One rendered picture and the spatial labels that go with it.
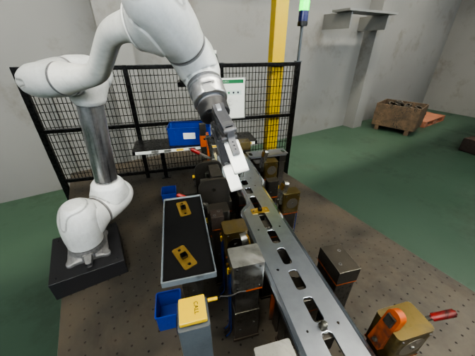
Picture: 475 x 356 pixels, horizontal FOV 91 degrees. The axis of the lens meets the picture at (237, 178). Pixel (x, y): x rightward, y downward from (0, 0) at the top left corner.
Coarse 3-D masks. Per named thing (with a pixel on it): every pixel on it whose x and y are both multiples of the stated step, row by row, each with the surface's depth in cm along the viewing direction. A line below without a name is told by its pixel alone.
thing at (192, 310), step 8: (200, 296) 55; (184, 304) 53; (192, 304) 53; (200, 304) 53; (184, 312) 51; (192, 312) 51; (200, 312) 51; (184, 320) 50; (192, 320) 50; (200, 320) 50
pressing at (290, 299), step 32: (256, 192) 122; (256, 224) 100; (288, 224) 101; (288, 256) 85; (288, 288) 74; (320, 288) 74; (288, 320) 65; (352, 320) 66; (320, 352) 59; (352, 352) 59
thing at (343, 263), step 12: (324, 252) 83; (336, 252) 83; (324, 264) 84; (336, 264) 78; (348, 264) 78; (324, 276) 85; (336, 276) 77; (348, 276) 77; (336, 288) 80; (348, 288) 82
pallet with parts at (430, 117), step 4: (428, 112) 600; (428, 116) 571; (432, 116) 571; (436, 116) 571; (440, 116) 571; (444, 116) 575; (424, 120) 540; (428, 120) 540; (432, 120) 544; (436, 120) 580; (440, 120) 579; (424, 124) 531; (428, 124) 549; (432, 124) 555
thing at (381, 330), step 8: (392, 312) 57; (400, 312) 57; (384, 320) 58; (392, 320) 56; (400, 320) 55; (376, 328) 61; (384, 328) 59; (392, 328) 57; (400, 328) 57; (368, 336) 63; (376, 336) 61; (384, 336) 59; (376, 344) 61; (384, 344) 60
